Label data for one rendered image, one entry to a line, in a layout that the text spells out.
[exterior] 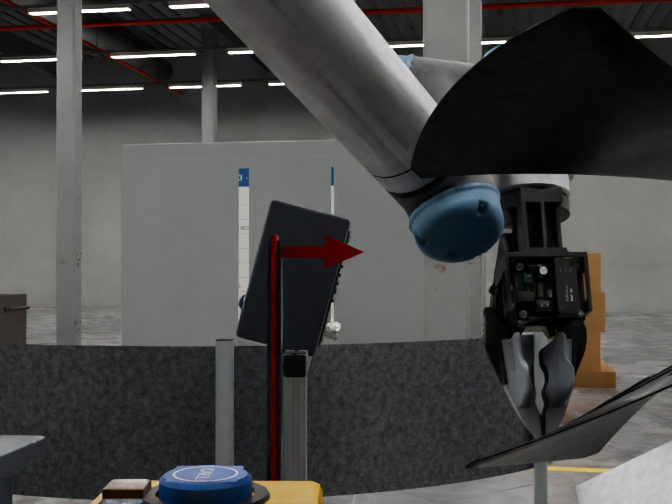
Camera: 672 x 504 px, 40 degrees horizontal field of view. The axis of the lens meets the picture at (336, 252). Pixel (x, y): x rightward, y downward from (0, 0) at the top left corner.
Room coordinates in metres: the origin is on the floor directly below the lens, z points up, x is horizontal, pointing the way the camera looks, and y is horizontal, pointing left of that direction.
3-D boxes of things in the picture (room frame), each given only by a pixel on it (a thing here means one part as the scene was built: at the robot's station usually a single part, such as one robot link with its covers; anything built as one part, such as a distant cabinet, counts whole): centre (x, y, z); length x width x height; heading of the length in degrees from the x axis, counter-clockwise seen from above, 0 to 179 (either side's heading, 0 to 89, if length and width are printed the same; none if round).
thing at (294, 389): (1.18, 0.05, 0.96); 0.03 x 0.03 x 0.20; 0
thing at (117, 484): (0.40, 0.09, 1.08); 0.02 x 0.02 x 0.01; 0
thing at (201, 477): (0.40, 0.06, 1.08); 0.04 x 0.04 x 0.02
